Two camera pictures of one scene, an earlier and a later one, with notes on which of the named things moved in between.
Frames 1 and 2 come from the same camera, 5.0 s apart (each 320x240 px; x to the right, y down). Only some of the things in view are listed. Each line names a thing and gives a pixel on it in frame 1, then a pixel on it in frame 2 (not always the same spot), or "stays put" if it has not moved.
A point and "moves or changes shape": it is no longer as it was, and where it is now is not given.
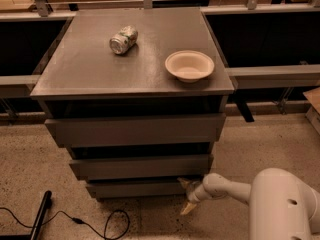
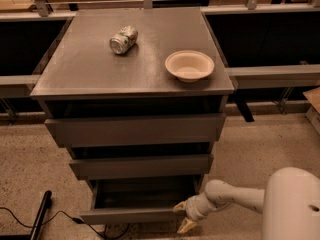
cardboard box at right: (313, 113) stays put
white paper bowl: (189, 65) stays put
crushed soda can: (124, 40) stays put
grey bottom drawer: (146, 188) moves or changes shape
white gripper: (192, 192) to (192, 208)
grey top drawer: (136, 130) stays put
